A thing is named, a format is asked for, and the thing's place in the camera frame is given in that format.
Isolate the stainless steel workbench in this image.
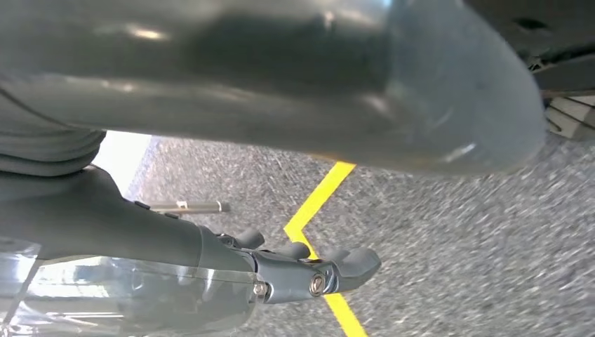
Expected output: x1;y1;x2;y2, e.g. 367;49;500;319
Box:
147;199;231;216

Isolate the grey robot body shell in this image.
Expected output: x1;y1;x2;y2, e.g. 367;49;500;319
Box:
0;0;547;177

